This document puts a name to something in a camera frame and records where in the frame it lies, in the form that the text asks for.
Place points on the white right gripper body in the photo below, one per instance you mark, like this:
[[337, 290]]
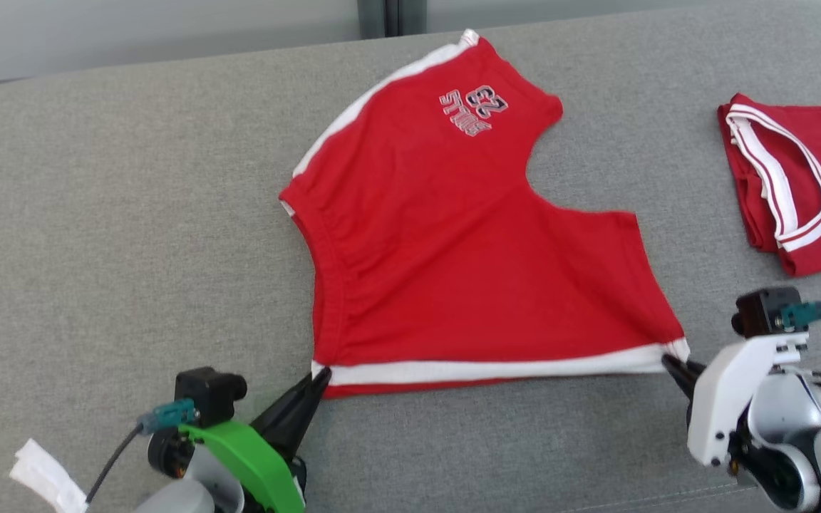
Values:
[[727, 399]]

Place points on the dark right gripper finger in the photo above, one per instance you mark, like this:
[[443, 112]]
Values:
[[681, 376], [696, 368]]

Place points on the teal camera connector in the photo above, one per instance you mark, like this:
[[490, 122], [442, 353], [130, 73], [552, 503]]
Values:
[[806, 313], [168, 415]]

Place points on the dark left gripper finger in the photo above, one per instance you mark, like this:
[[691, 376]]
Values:
[[279, 424], [303, 427]]

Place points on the red shorts with white stripes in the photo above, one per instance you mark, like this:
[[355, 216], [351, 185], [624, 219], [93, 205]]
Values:
[[453, 249]]

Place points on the teal right camera connector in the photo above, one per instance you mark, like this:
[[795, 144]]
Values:
[[806, 313]]

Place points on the white tape tag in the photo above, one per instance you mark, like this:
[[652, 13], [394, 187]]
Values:
[[43, 474]]

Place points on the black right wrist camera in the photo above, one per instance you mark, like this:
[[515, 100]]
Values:
[[763, 311]]

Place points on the grey fabric sofa cushion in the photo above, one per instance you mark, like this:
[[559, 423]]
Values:
[[132, 214]]

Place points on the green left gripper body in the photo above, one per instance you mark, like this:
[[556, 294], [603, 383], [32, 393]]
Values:
[[254, 463]]

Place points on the teal left camera connector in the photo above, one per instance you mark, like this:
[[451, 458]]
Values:
[[168, 415]]

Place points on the grey partition post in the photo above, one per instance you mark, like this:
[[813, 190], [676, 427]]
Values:
[[391, 16]]

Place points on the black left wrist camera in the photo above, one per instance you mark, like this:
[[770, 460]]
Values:
[[207, 392]]

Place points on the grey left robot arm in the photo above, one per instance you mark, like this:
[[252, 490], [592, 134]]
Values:
[[182, 499]]

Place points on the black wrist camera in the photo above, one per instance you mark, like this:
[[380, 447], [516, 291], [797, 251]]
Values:
[[207, 392], [763, 311]]

